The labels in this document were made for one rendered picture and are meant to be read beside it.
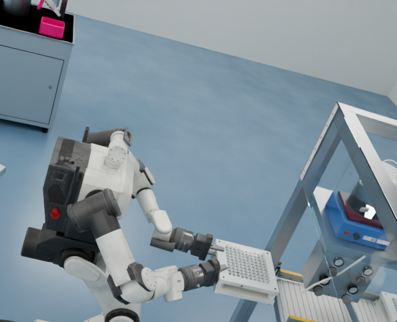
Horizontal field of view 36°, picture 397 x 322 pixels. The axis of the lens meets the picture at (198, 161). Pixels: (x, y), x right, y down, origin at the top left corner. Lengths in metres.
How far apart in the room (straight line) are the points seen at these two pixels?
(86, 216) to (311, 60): 6.13
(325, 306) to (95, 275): 0.98
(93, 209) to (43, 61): 2.55
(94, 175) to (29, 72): 2.44
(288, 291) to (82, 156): 1.05
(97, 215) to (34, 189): 2.16
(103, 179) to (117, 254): 0.28
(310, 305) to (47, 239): 1.11
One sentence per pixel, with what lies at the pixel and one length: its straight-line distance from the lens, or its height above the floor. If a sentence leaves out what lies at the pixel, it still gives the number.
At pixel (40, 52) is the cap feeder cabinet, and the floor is 0.64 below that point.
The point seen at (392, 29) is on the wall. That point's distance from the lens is 8.12.
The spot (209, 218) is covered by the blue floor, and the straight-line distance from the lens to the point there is 4.38.
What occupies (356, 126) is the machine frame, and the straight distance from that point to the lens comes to 2.22.
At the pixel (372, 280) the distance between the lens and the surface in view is 1.79.
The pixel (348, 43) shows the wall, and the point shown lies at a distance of 7.95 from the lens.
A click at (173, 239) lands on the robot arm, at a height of 0.95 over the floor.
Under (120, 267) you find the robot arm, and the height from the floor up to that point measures 1.12.
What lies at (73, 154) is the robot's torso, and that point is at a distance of 2.19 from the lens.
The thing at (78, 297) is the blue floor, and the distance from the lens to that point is 3.46.
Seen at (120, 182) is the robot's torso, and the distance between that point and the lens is 2.11.
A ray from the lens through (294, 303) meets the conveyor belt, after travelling 2.62.
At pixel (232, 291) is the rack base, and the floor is 0.90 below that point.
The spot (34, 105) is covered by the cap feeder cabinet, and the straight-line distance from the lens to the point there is 4.59.
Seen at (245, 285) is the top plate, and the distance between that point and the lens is 2.39.
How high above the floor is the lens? 2.40
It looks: 29 degrees down
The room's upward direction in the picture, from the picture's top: 21 degrees clockwise
